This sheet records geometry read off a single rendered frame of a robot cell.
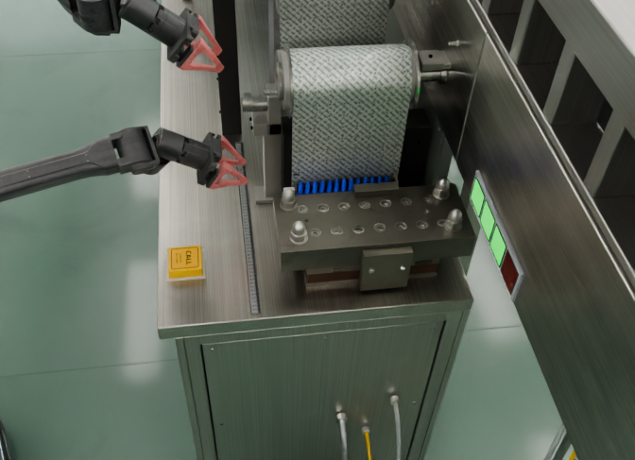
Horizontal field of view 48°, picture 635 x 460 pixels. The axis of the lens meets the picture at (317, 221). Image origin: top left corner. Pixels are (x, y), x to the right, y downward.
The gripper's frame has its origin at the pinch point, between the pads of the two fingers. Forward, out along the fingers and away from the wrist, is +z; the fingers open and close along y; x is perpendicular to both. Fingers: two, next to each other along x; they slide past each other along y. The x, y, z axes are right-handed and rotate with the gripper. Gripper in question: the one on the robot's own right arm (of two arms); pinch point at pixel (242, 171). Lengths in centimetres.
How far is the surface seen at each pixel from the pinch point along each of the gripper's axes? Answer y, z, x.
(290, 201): 8.8, 8.5, 3.6
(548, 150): 40, 18, 54
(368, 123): 0.7, 16.4, 23.1
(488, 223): 31, 30, 32
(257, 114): -9.9, 0.0, 8.1
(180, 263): 12.0, -5.5, -19.5
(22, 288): -61, -14, -133
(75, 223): -93, 0, -125
